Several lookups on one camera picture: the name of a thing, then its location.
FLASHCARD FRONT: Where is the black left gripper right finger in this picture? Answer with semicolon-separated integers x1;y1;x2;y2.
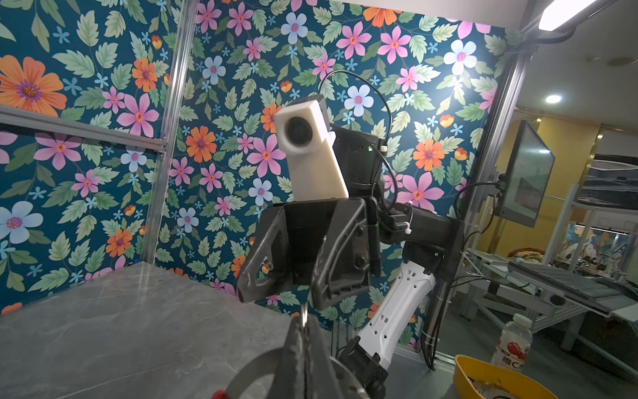
305;315;343;399

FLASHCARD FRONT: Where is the yellow plastic bowl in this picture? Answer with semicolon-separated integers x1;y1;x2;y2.
453;355;557;399

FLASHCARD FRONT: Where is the plastic drink bottle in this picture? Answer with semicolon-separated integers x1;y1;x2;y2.
491;314;533;372

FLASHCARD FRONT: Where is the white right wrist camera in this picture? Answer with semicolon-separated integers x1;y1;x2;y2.
273;94;349;201

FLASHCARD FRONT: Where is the black monitor screen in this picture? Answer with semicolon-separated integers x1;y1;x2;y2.
495;121;555;228

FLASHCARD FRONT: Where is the silver keyring with keys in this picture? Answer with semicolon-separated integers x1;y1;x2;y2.
213;304;369;398

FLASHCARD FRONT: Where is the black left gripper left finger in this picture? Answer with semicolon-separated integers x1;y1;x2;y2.
268;317;306;399

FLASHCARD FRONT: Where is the grey keyboard on stand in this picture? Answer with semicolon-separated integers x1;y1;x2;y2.
508;261;637;323

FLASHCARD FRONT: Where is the right camera black cable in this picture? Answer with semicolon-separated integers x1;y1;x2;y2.
316;69;415;235

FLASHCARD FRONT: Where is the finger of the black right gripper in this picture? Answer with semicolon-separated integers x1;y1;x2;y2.
236;205;293;304
311;198;370;311

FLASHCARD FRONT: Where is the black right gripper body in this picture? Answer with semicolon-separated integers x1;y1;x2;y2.
283;196;381;287

